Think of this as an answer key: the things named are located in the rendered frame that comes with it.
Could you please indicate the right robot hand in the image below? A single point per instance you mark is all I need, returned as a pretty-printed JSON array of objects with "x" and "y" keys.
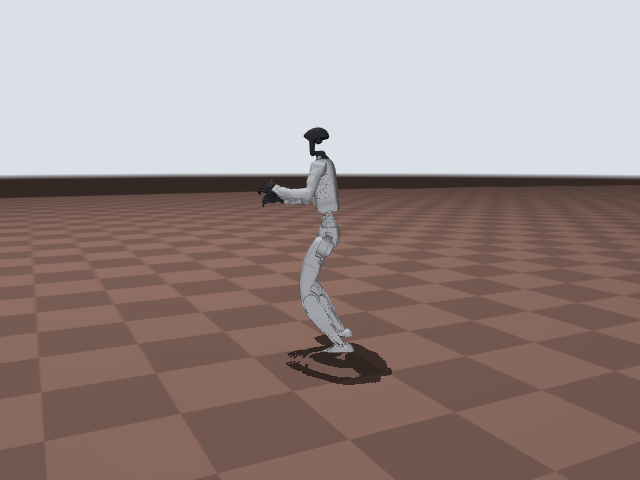
[{"x": 268, "y": 198}]

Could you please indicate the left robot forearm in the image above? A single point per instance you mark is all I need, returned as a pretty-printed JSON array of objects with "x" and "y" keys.
[{"x": 289, "y": 194}]

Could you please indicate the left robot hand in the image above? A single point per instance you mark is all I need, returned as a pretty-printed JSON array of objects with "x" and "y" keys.
[{"x": 267, "y": 187}]

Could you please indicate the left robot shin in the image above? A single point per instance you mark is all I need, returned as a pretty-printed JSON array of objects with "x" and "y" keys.
[{"x": 319, "y": 316}]

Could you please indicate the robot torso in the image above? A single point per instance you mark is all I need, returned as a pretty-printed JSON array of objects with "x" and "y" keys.
[{"x": 327, "y": 200}]

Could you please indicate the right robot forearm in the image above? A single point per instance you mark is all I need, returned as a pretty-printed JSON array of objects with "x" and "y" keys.
[{"x": 294, "y": 203}]

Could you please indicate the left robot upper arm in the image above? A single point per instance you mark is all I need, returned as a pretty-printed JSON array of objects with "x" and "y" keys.
[{"x": 317, "y": 170}]

